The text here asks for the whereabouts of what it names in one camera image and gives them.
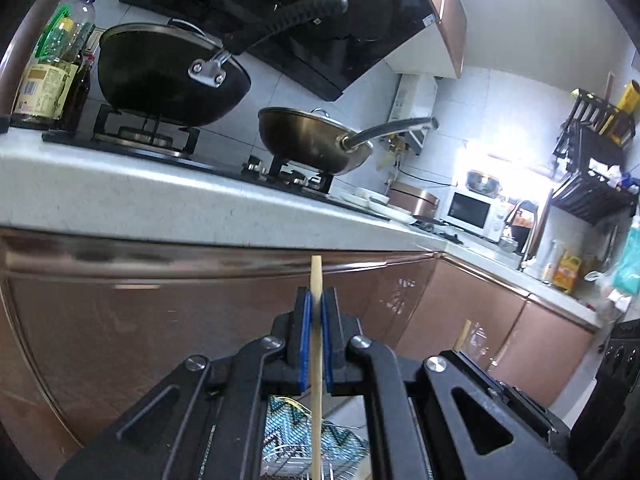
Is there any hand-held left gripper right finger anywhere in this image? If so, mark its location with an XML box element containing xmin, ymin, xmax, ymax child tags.
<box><xmin>321</xmin><ymin>287</ymin><xmax>581</xmax><ymax>480</ymax></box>

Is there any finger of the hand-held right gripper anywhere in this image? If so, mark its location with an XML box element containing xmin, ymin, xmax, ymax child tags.
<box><xmin>492</xmin><ymin>377</ymin><xmax>573</xmax><ymax>443</ymax></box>

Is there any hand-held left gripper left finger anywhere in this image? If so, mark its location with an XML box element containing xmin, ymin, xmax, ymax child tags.
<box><xmin>55</xmin><ymin>286</ymin><xmax>314</xmax><ymax>480</ymax></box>

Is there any wooden chopstick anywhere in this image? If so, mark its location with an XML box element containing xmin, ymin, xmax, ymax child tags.
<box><xmin>452</xmin><ymin>319</ymin><xmax>474</xmax><ymax>354</ymax></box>
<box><xmin>309</xmin><ymin>255</ymin><xmax>325</xmax><ymax>480</ymax></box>

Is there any wire utensil basket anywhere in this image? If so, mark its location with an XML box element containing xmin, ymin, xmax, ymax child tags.
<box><xmin>262</xmin><ymin>425</ymin><xmax>373</xmax><ymax>480</ymax></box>

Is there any zigzag patterned mat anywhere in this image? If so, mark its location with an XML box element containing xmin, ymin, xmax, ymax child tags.
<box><xmin>264</xmin><ymin>394</ymin><xmax>372</xmax><ymax>480</ymax></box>

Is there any white plate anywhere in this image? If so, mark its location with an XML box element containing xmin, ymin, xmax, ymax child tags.
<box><xmin>370</xmin><ymin>204</ymin><xmax>418</xmax><ymax>226</ymax></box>
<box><xmin>334</xmin><ymin>186</ymin><xmax>392</xmax><ymax>211</ymax></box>

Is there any yellow oil bottle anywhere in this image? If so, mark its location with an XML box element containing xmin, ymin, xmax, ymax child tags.
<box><xmin>552</xmin><ymin>252</ymin><xmax>583</xmax><ymax>295</ymax></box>

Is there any teal cloth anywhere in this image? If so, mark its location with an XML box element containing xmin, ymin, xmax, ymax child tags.
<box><xmin>612</xmin><ymin>215</ymin><xmax>640</xmax><ymax>301</ymax></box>

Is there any white plastic container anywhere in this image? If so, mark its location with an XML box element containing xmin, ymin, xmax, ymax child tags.
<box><xmin>535</xmin><ymin>237</ymin><xmax>566</xmax><ymax>283</ymax></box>

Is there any copper rice cooker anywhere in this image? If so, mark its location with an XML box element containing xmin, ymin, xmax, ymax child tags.
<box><xmin>387</xmin><ymin>182</ymin><xmax>441</xmax><ymax>221</ymax></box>

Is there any white microwave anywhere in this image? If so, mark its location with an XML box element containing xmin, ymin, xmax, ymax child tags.
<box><xmin>445</xmin><ymin>185</ymin><xmax>508</xmax><ymax>243</ymax></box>

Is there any chrome faucet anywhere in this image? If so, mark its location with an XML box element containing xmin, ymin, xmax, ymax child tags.
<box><xmin>502</xmin><ymin>199</ymin><xmax>541</xmax><ymax>271</ymax></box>

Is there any black dish rack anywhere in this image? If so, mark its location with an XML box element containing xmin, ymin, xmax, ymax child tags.
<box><xmin>550</xmin><ymin>87</ymin><xmax>640</xmax><ymax>228</ymax></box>

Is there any steel pot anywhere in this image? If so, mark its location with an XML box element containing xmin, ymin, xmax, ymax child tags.
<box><xmin>465</xmin><ymin>170</ymin><xmax>503</xmax><ymax>198</ymax></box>

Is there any white water heater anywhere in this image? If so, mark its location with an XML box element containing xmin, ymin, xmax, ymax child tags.
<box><xmin>391</xmin><ymin>73</ymin><xmax>439</xmax><ymax>128</ymax></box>

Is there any black gas stove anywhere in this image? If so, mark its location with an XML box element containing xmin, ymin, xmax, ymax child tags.
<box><xmin>42</xmin><ymin>102</ymin><xmax>396</xmax><ymax>221</ymax></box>

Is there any black range hood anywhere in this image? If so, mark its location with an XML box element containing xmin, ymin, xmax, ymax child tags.
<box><xmin>119</xmin><ymin>0</ymin><xmax>441</xmax><ymax>102</ymax></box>

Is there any black wok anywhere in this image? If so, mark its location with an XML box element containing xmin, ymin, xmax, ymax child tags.
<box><xmin>96</xmin><ymin>0</ymin><xmax>351</xmax><ymax>128</ymax></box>

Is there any yellow package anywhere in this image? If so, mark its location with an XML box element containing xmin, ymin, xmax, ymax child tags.
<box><xmin>617</xmin><ymin>80</ymin><xmax>640</xmax><ymax>146</ymax></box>

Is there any dark sauce bottle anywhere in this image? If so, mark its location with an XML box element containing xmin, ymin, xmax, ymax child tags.
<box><xmin>62</xmin><ymin>55</ymin><xmax>96</xmax><ymax>131</ymax></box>

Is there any large bottle beige label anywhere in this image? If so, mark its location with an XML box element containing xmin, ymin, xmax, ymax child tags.
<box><xmin>10</xmin><ymin>17</ymin><xmax>83</xmax><ymax>130</ymax></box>

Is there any clear bottle green label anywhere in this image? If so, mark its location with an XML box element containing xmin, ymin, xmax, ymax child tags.
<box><xmin>34</xmin><ymin>0</ymin><xmax>97</xmax><ymax>68</ymax></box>

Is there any brown wall cabinet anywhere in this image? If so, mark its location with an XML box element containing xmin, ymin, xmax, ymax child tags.
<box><xmin>405</xmin><ymin>0</ymin><xmax>469</xmax><ymax>80</ymax></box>

